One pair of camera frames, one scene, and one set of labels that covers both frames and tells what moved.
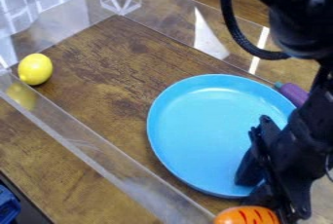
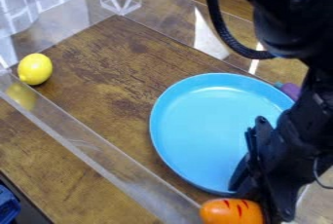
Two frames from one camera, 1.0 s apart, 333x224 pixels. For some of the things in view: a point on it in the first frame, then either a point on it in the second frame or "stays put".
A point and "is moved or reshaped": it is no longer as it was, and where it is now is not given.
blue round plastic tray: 200,119 stays put
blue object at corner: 11,206 stays put
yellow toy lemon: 35,68 stays put
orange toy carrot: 248,214 is moved or reshaped
